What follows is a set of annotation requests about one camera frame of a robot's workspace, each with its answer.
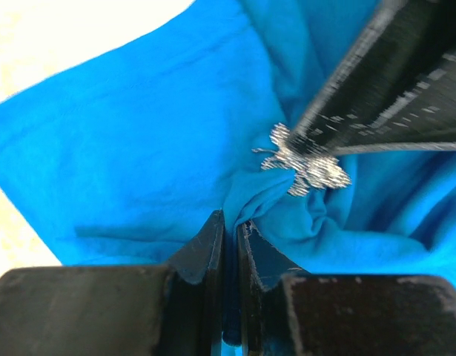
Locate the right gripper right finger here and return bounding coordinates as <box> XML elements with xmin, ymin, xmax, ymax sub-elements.
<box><xmin>237</xmin><ymin>222</ymin><xmax>456</xmax><ymax>356</ymax></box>

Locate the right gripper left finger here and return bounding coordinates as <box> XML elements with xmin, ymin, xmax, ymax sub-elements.
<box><xmin>0</xmin><ymin>211</ymin><xmax>225</xmax><ymax>356</ymax></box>

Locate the silver leaf brooch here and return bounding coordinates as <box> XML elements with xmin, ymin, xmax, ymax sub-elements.
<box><xmin>252</xmin><ymin>123</ymin><xmax>351</xmax><ymax>197</ymax></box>

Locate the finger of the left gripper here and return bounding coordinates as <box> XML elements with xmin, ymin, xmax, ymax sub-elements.
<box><xmin>286</xmin><ymin>1</ymin><xmax>456</xmax><ymax>156</ymax></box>

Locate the blue garment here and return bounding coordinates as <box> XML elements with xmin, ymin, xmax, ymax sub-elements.
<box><xmin>0</xmin><ymin>0</ymin><xmax>456</xmax><ymax>356</ymax></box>

